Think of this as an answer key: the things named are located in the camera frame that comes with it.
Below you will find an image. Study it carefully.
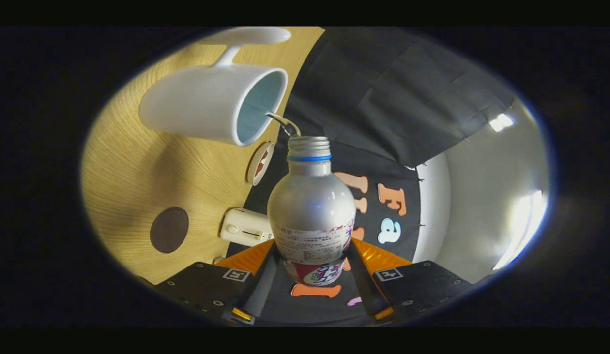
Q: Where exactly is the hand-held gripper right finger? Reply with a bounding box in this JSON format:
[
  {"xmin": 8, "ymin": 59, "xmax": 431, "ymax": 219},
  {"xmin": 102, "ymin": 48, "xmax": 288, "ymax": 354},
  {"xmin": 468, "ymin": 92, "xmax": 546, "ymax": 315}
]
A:
[{"xmin": 345, "ymin": 238, "xmax": 475, "ymax": 325}]

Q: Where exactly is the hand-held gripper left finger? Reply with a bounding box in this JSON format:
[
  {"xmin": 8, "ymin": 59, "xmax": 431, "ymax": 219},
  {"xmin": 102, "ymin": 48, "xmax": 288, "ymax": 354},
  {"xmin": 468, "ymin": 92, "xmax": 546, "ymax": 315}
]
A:
[{"xmin": 155, "ymin": 239, "xmax": 278, "ymax": 326}]

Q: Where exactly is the silver juice bottle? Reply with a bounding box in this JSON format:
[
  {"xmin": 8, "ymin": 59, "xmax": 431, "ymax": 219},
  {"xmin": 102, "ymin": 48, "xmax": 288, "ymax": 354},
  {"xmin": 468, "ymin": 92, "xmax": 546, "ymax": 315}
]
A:
[{"xmin": 267, "ymin": 136, "xmax": 357, "ymax": 287}]

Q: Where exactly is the brown round coaster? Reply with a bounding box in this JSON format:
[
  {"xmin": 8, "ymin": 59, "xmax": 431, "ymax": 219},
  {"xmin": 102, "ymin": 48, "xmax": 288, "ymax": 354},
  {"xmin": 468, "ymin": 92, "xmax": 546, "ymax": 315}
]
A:
[{"xmin": 150, "ymin": 206, "xmax": 190, "ymax": 254}]

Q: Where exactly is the white cup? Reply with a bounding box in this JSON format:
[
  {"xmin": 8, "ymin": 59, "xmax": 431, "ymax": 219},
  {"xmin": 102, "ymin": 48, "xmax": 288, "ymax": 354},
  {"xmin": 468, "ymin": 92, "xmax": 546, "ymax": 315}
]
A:
[{"xmin": 138, "ymin": 27, "xmax": 292, "ymax": 147}]

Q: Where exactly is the white toaster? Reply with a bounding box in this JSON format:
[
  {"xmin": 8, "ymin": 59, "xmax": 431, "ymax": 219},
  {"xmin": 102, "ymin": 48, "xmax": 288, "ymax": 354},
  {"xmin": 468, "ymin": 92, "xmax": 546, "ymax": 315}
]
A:
[{"xmin": 220, "ymin": 208, "xmax": 275, "ymax": 247}]

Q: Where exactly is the white round plate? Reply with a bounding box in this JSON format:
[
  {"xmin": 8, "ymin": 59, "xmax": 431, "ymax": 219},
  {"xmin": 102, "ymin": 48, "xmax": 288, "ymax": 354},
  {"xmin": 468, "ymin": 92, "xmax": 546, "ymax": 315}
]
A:
[{"xmin": 246, "ymin": 141, "xmax": 275, "ymax": 186}]

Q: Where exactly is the wooden table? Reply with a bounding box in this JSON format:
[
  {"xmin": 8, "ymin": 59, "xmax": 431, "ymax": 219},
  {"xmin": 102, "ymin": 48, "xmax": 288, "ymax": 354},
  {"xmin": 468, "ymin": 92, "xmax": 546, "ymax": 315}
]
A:
[{"xmin": 81, "ymin": 27, "xmax": 325, "ymax": 286}]

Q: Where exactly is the black backdrop cloth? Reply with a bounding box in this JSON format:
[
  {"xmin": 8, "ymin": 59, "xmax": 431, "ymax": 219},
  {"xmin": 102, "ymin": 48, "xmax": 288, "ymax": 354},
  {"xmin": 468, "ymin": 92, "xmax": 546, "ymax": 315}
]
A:
[{"xmin": 226, "ymin": 27, "xmax": 517, "ymax": 325}]

